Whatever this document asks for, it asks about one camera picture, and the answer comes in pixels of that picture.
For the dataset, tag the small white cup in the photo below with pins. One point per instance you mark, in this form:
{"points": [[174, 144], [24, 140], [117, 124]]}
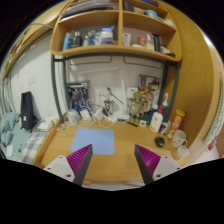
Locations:
{"points": [[182, 152]]}

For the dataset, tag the bed with plaid bedding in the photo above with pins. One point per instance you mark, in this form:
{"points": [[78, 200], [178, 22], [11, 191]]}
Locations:
{"points": [[18, 144]]}

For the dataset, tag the white lotion bottle red cap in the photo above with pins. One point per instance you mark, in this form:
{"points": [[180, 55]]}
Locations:
{"points": [[156, 120]]}

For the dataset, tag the wooden shelf unit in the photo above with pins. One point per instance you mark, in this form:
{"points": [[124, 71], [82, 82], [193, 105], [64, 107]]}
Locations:
{"points": [[123, 21]]}

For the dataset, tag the colourful figure poster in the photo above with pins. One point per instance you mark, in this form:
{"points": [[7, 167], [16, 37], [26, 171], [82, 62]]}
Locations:
{"points": [[150, 89]]}

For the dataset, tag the blue spray bottle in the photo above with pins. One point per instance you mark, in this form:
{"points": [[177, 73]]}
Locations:
{"points": [[165, 107]]}

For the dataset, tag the white ceramic mug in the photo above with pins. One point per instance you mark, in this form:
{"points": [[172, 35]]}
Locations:
{"points": [[179, 138]]}

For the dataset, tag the blue picture poster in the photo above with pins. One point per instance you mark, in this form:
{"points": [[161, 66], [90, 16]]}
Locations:
{"points": [[79, 93]]}

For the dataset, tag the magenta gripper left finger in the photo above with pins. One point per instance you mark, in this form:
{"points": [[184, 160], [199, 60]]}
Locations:
{"points": [[73, 167]]}

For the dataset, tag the blue mouse pad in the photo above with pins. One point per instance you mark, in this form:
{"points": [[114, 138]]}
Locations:
{"points": [[102, 141]]}

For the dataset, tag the red yellow chips can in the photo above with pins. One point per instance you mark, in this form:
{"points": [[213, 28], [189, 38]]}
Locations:
{"points": [[176, 122]]}

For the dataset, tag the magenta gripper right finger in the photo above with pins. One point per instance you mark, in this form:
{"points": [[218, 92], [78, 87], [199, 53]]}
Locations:
{"points": [[152, 166]]}

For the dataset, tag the black backpack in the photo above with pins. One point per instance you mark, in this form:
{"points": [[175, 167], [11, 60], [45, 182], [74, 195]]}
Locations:
{"points": [[28, 119]]}

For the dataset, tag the black computer mouse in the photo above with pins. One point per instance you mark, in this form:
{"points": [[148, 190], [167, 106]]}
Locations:
{"points": [[160, 142]]}

